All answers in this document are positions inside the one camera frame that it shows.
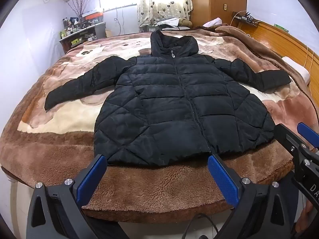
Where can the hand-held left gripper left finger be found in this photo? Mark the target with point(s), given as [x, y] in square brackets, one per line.
[89, 179]

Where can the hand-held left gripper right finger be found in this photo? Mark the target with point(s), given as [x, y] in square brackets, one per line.
[224, 179]

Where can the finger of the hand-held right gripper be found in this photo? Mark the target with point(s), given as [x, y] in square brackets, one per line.
[286, 137]
[307, 133]

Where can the black quilted hooded jacket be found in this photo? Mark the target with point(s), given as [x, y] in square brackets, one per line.
[162, 92]

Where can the person's right hand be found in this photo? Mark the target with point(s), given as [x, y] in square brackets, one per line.
[309, 216]

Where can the brown printed fleece blanket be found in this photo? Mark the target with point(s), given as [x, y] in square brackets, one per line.
[149, 191]

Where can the white pillow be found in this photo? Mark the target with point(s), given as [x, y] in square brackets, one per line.
[297, 68]

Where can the wooden bed headboard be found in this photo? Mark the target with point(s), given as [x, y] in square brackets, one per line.
[286, 44]

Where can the green box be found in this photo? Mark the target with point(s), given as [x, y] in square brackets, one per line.
[281, 27]

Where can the power strip with plugs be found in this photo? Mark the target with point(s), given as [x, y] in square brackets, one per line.
[246, 18]

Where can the white folded towel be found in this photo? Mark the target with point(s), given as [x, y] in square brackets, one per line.
[214, 22]

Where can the cluttered wooden desk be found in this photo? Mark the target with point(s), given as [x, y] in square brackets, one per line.
[74, 38]

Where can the beige cushion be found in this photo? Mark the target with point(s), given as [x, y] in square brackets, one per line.
[185, 23]

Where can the wooden wardrobe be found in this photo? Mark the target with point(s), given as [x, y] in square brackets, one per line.
[214, 0]

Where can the orange box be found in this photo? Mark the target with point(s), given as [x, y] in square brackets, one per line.
[92, 17]

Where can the vase with bare branches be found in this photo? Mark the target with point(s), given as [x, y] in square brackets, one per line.
[80, 7]

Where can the heart print curtain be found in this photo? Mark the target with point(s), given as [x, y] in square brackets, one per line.
[162, 5]

